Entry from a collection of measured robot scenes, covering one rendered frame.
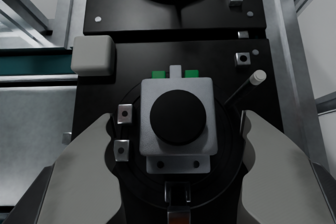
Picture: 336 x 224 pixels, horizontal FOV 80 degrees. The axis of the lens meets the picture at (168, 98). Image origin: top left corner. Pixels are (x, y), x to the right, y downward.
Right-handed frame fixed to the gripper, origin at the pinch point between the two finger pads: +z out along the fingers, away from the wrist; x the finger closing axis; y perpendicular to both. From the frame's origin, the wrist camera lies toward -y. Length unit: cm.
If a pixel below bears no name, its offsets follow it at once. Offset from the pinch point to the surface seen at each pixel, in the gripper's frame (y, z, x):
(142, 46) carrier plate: -0.7, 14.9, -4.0
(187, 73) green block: -0.6, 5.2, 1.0
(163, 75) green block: -0.5, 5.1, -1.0
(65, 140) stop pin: 7.9, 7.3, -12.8
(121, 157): 6.7, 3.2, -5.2
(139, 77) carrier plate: 2.3, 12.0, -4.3
